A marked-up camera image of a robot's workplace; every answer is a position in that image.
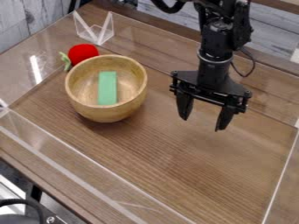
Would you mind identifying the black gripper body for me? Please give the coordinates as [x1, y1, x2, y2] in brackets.
[169, 59, 252, 113]

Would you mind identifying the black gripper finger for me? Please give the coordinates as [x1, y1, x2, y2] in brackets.
[176, 87, 193, 121]
[215, 103, 239, 131]

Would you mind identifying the green rectangular block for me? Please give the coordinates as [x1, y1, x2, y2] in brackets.
[97, 71, 117, 105]

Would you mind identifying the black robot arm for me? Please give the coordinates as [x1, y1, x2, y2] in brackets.
[151, 0, 252, 130]

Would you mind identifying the brown wooden bowl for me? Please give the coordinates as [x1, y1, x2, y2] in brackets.
[64, 54, 148, 123]

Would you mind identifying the red plush apple toy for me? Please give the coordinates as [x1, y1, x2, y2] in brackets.
[60, 44, 99, 71]

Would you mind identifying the clear acrylic table barrier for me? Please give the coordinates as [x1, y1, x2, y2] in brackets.
[0, 100, 195, 224]

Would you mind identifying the black metal table leg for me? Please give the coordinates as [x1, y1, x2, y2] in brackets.
[31, 185, 43, 201]

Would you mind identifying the clear acrylic corner bracket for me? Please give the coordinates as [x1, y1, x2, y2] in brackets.
[72, 11, 115, 46]

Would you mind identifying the black cable under table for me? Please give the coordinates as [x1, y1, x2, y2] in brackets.
[0, 198, 47, 224]

